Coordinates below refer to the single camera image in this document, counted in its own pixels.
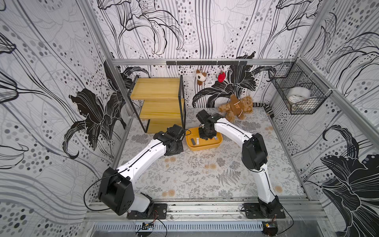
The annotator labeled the brown teddy bear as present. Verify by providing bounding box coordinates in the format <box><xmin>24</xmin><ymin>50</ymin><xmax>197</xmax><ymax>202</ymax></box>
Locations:
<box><xmin>218</xmin><ymin>94</ymin><xmax>253</xmax><ymax>123</ymax></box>

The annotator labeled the yellow plastic storage box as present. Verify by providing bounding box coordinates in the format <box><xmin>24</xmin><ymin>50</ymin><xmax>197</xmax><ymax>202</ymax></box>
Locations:
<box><xmin>186</xmin><ymin>127</ymin><xmax>223</xmax><ymax>151</ymax></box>

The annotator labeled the wooden shelf with black frame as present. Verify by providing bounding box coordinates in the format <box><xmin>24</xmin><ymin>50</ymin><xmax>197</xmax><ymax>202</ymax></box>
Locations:
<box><xmin>127</xmin><ymin>75</ymin><xmax>186</xmax><ymax>134</ymax></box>

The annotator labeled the black hanging rail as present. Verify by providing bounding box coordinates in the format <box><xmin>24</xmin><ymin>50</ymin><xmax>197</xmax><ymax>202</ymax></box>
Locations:
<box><xmin>166</xmin><ymin>60</ymin><xmax>247</xmax><ymax>66</ymax></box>

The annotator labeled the hanging red plush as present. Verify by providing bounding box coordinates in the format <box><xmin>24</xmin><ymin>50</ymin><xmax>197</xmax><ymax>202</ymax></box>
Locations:
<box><xmin>218</xmin><ymin>71</ymin><xmax>226</xmax><ymax>83</ymax></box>

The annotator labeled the black wire wall basket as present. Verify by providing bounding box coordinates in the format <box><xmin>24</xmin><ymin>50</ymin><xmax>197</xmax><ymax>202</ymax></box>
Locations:
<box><xmin>268</xmin><ymin>61</ymin><xmax>332</xmax><ymax>115</ymax></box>

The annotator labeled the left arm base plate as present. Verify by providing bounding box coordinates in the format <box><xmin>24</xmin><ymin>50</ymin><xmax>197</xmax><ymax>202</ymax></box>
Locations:
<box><xmin>127</xmin><ymin>203</ymin><xmax>167</xmax><ymax>220</ymax></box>

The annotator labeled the black connector box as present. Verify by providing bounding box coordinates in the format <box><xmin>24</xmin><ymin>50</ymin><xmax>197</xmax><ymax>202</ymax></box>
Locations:
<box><xmin>262</xmin><ymin>221</ymin><xmax>278</xmax><ymax>237</ymax></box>

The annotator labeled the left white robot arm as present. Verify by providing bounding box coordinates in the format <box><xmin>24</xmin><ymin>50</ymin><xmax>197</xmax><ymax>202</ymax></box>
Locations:
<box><xmin>98</xmin><ymin>124</ymin><xmax>186</xmax><ymax>218</ymax></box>

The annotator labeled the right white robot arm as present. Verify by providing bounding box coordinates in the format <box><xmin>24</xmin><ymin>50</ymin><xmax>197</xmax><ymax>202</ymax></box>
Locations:
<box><xmin>196</xmin><ymin>110</ymin><xmax>284</xmax><ymax>218</ymax></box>

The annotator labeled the hanging brown white plush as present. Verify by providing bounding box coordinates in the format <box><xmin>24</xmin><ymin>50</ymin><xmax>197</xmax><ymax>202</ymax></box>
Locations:
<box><xmin>196</xmin><ymin>70</ymin><xmax>207</xmax><ymax>86</ymax></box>

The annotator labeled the white tape roll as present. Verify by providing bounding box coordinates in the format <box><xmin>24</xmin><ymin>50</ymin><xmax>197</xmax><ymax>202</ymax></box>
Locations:
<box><xmin>286</xmin><ymin>87</ymin><xmax>311</xmax><ymax>104</ymax></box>

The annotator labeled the striped black white object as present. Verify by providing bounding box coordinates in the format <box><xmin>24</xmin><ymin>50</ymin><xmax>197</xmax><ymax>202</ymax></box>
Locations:
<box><xmin>253</xmin><ymin>102</ymin><xmax>274</xmax><ymax>118</ymax></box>

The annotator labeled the small circuit board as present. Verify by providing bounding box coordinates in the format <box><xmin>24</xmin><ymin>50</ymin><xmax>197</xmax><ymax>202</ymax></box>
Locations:
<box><xmin>141</xmin><ymin>222</ymin><xmax>155</xmax><ymax>231</ymax></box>

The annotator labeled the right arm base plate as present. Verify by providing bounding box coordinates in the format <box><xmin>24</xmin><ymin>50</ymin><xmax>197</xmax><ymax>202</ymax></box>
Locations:
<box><xmin>241</xmin><ymin>203</ymin><xmax>286</xmax><ymax>219</ymax></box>

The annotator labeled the white slotted cable duct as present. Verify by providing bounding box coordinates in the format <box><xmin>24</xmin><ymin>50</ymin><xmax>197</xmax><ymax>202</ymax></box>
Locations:
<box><xmin>93</xmin><ymin>221</ymin><xmax>263</xmax><ymax>232</ymax></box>

